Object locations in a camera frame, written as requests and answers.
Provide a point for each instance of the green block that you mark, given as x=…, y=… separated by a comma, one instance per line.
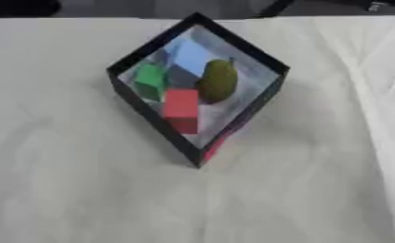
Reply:
x=150, y=79

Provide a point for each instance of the black box with white inside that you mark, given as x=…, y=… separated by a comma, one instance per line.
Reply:
x=145, y=110

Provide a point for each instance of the black tripod leg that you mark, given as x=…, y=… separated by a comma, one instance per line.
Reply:
x=275, y=8

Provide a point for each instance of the blue block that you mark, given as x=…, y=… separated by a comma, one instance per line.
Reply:
x=188, y=61

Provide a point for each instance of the black chair base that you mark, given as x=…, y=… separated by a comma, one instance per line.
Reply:
x=18, y=7

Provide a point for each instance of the green toy pear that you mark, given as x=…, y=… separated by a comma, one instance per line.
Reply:
x=219, y=80

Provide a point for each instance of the red block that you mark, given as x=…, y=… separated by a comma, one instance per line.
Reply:
x=181, y=107

